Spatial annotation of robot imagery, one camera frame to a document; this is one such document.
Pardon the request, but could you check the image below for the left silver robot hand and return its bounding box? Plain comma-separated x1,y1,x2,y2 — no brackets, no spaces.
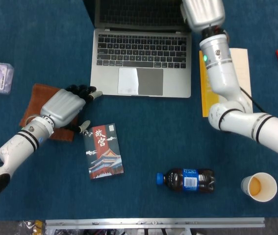
40,84,103,135

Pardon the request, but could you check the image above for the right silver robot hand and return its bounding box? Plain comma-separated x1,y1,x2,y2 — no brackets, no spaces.
179,0,226,33

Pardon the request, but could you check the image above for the silver laptop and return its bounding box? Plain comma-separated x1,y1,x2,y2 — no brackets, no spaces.
90,0,192,98

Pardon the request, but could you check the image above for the brown folded cloth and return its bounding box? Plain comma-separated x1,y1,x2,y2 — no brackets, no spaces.
19,83,78,142

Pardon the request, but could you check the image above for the Forbidden City illustrated book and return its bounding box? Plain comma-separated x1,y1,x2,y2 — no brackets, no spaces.
82,123,125,180

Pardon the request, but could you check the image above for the yellow white Lexicon booklet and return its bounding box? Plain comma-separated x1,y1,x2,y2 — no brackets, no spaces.
199,48,253,118

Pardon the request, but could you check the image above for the teal table cloth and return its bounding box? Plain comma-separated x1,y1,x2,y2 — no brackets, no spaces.
0,0,278,221

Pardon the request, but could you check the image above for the clear bag with yellow parts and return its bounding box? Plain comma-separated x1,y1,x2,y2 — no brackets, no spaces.
16,220,47,235

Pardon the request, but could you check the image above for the cola bottle blue label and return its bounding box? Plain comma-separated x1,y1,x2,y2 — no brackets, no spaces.
156,167,216,194

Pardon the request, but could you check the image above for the paper cup with orange residue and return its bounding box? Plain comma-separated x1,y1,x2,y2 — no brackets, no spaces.
241,172,278,203

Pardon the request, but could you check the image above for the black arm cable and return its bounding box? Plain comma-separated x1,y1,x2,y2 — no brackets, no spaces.
239,87,267,114

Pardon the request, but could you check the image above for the cable bundle under rail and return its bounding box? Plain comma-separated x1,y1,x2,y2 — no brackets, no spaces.
79,229,196,235

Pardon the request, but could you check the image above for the aluminium profile rail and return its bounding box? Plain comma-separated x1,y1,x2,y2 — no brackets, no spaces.
45,217,266,230

